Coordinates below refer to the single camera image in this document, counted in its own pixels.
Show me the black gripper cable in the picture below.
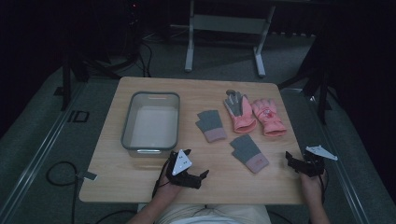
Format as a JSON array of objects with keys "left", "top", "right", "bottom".
[
  {"left": 317, "top": 174, "right": 327, "bottom": 204},
  {"left": 151, "top": 160, "right": 172, "bottom": 199}
]

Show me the grey knit glove pink cuff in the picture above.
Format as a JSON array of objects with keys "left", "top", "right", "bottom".
[
  {"left": 195, "top": 109, "right": 228, "bottom": 144},
  {"left": 229, "top": 133, "right": 270, "bottom": 175}
]

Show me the white metal table frame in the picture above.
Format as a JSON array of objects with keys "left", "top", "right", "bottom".
[{"left": 184, "top": 0, "right": 276, "bottom": 78}]

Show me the metal floor rail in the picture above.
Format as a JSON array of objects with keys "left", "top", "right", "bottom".
[
  {"left": 0, "top": 81, "right": 89, "bottom": 220},
  {"left": 281, "top": 88, "right": 372, "bottom": 224}
]

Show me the small grey tag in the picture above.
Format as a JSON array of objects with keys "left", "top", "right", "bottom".
[{"left": 76, "top": 170, "right": 98, "bottom": 182}]

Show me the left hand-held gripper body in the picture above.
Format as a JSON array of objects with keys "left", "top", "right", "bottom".
[{"left": 164, "top": 149, "right": 202, "bottom": 190}]

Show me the pink glove with red print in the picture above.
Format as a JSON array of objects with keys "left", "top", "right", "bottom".
[{"left": 250, "top": 98, "right": 288, "bottom": 138}]

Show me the black tripod stand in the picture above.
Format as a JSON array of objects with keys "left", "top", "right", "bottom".
[{"left": 277, "top": 29, "right": 333, "bottom": 126}]

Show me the person's right hand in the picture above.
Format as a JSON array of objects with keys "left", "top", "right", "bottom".
[{"left": 299, "top": 169, "right": 328, "bottom": 203}]

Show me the person's left hand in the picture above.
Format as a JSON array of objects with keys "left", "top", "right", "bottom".
[{"left": 154, "top": 176, "right": 185, "bottom": 203}]

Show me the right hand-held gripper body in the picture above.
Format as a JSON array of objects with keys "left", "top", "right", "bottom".
[{"left": 298, "top": 145, "right": 339, "bottom": 178}]

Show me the pink glove with grey palm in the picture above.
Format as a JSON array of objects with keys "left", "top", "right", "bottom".
[{"left": 222, "top": 89, "right": 258, "bottom": 134}]

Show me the grey-rimmed clear plastic bin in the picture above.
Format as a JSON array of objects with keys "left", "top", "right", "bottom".
[{"left": 120, "top": 91, "right": 181, "bottom": 159}]

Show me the person's beige clothing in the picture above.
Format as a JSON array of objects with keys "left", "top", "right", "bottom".
[{"left": 155, "top": 203, "right": 273, "bottom": 224}]

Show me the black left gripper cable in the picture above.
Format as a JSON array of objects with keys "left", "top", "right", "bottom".
[{"left": 151, "top": 160, "right": 172, "bottom": 199}]

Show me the black floor cable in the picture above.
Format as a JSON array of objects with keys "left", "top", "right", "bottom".
[{"left": 45, "top": 161, "right": 79, "bottom": 224}]

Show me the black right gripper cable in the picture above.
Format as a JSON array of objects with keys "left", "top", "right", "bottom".
[{"left": 317, "top": 174, "right": 327, "bottom": 204}]

